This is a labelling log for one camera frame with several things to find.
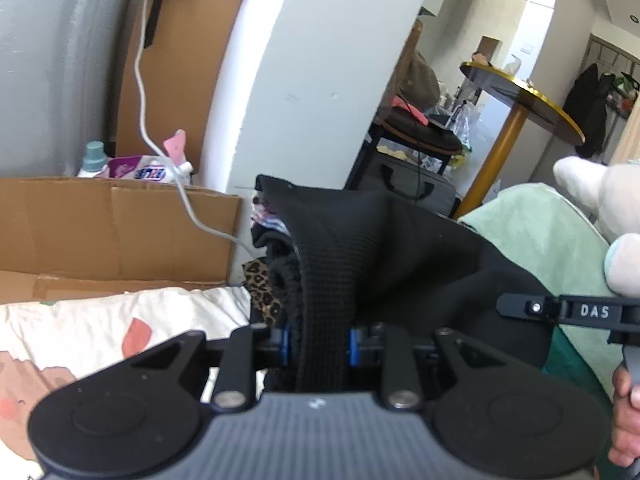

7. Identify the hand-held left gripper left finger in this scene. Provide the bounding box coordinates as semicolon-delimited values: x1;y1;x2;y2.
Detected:
125;324;292;411

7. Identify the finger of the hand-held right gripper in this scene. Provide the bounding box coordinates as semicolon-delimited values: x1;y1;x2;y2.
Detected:
496;292;563;321

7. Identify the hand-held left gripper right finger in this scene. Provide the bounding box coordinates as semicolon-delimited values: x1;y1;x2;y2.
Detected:
348;324;501;411

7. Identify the black garment with patterned trim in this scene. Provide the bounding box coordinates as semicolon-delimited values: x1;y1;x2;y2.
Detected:
255;174;553;393

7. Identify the person's right hand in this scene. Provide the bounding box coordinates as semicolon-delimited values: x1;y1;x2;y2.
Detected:
609;365;640;467

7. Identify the leopard print garment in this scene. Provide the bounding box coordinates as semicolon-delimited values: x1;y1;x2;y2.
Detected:
242;259;283;326

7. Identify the mint green blanket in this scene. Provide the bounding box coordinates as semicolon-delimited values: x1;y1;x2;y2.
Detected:
457;182;640;480

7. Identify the black folded cloth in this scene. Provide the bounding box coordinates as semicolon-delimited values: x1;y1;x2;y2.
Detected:
250;225;296;263

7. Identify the white plush toy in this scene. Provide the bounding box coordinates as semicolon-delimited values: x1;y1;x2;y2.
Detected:
552;156;640;296

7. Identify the grey bag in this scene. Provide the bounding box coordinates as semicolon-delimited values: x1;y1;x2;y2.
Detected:
357;152;458;218

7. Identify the clear plastic bag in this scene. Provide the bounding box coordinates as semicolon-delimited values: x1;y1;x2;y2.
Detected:
450;102;482;157

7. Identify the cream printed bear blanket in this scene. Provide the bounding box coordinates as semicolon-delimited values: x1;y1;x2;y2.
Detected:
0;285;258;480

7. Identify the brown round stool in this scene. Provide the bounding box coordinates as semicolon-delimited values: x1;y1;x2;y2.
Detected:
345;105;463;191

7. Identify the black hanging coat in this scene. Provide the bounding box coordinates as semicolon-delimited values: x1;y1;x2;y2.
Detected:
562;63;616;160

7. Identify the round gold-rimmed table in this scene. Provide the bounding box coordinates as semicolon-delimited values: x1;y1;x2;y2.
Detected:
456;61;586;220

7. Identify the green bag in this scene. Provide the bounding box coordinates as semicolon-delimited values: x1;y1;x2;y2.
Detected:
614;72;640;121

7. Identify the purple printed pack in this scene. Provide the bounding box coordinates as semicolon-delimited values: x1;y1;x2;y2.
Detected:
107;155;168;182

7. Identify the olive jacket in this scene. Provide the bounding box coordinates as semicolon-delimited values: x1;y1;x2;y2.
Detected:
400;20;442;111

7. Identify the bottle with teal cap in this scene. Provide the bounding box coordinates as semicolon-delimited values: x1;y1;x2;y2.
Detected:
77;141;111;179

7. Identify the tall cardboard sheet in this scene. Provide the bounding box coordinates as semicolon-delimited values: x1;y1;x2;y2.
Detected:
116;0;258;163

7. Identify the white cable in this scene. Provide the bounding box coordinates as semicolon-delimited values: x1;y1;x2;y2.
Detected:
134;0;261;258

